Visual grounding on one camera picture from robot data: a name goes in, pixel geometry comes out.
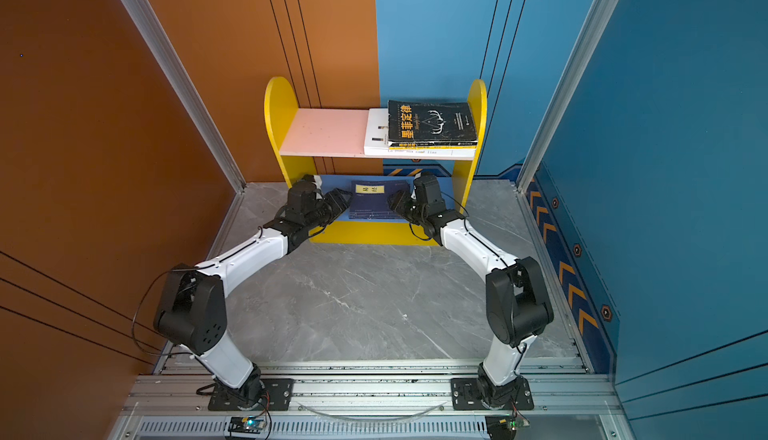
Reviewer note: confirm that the left green circuit board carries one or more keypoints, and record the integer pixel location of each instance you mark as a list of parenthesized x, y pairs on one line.
[(249, 427)]

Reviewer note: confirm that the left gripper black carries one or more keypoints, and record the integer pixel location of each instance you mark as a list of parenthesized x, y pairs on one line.
[(337, 204)]

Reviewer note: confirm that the black book yellow title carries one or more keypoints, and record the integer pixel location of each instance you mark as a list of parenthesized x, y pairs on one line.
[(432, 123)]

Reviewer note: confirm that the right circuit board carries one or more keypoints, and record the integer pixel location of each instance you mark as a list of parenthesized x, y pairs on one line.
[(504, 427)]

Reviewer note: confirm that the aluminium frame post left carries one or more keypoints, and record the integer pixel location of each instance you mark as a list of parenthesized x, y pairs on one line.
[(151, 30)]

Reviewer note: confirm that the navy book rearmost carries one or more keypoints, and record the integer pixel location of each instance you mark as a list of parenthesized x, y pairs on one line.
[(370, 199)]

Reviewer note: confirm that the aluminium frame post right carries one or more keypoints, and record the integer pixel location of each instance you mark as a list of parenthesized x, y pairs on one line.
[(591, 32)]

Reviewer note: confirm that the white book brown pattern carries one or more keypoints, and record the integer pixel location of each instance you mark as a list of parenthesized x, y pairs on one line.
[(376, 143)]

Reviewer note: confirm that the yellow cartoon cover book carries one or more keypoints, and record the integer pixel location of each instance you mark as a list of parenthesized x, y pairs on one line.
[(430, 146)]

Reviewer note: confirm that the aluminium frame post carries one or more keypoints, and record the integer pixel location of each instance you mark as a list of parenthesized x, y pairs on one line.
[(151, 30), (591, 32)]

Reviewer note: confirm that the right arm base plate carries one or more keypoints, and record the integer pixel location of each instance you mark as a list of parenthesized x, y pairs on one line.
[(473, 393)]

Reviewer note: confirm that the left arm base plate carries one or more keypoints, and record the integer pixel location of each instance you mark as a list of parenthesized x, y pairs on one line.
[(273, 394)]

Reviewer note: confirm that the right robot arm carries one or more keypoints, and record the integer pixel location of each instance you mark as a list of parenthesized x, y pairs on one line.
[(517, 303)]

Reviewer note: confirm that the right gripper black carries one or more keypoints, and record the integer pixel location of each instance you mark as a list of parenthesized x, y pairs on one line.
[(400, 202)]

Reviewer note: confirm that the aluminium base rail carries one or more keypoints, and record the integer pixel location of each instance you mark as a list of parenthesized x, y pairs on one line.
[(398, 399)]

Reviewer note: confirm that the yellow pink blue bookshelf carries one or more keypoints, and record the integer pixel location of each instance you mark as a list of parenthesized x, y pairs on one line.
[(301, 136)]

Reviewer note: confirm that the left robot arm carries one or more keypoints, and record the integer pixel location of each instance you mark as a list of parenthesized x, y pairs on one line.
[(194, 307)]

